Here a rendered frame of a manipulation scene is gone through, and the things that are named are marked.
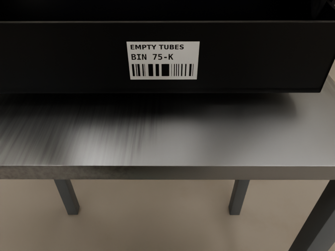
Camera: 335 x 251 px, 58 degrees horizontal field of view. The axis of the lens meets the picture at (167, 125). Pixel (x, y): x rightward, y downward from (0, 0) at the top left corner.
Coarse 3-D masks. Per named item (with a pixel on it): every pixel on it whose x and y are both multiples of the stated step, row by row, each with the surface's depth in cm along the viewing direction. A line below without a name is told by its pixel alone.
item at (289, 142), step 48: (0, 96) 50; (48, 96) 50; (96, 96) 50; (144, 96) 50; (192, 96) 50; (240, 96) 50; (288, 96) 50; (0, 144) 42; (48, 144) 42; (96, 144) 42; (144, 144) 42; (192, 144) 42; (240, 144) 42; (288, 144) 42; (240, 192) 113
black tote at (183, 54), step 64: (0, 0) 52; (64, 0) 52; (128, 0) 52; (192, 0) 52; (256, 0) 52; (0, 64) 42; (64, 64) 42; (128, 64) 42; (192, 64) 42; (256, 64) 42; (320, 64) 42
